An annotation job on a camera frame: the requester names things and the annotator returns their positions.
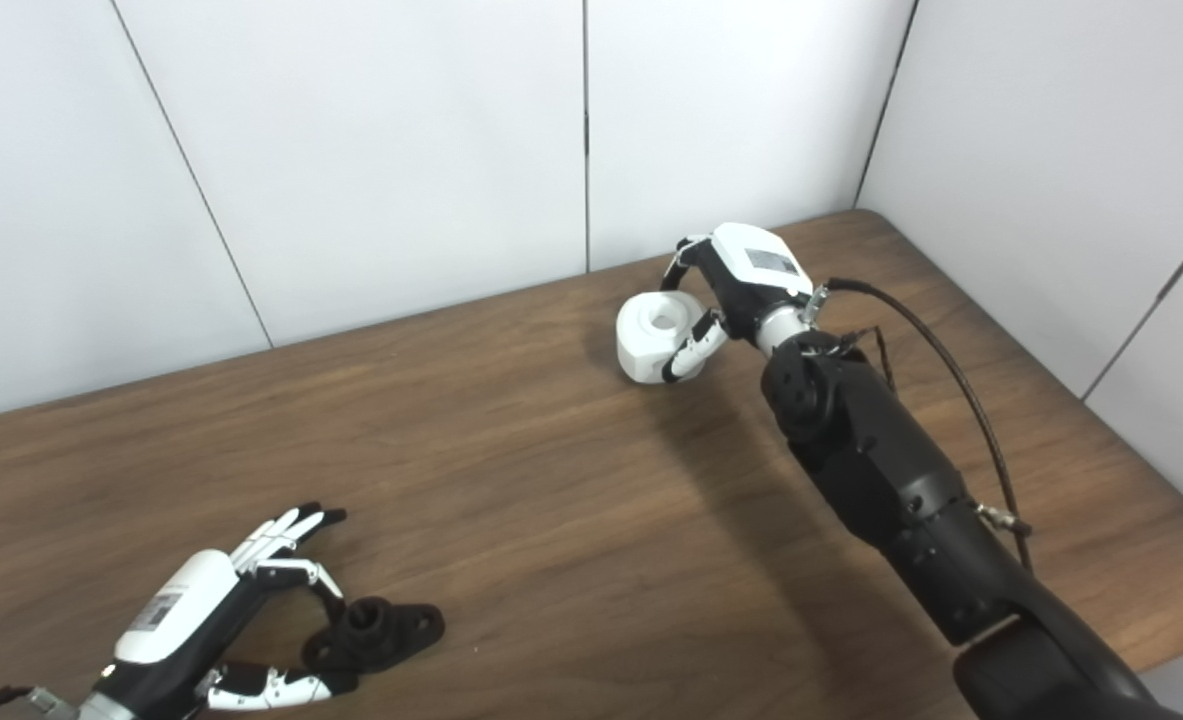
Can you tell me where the round white piece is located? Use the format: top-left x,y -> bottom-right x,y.
616,290 -> 714,385

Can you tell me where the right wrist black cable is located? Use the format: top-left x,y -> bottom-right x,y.
803,277 -> 1036,573

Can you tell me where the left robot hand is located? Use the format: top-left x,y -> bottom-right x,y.
91,503 -> 349,720

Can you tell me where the black holder part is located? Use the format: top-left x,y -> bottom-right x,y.
301,597 -> 446,674

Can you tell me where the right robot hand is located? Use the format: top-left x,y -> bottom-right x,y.
659,222 -> 816,386

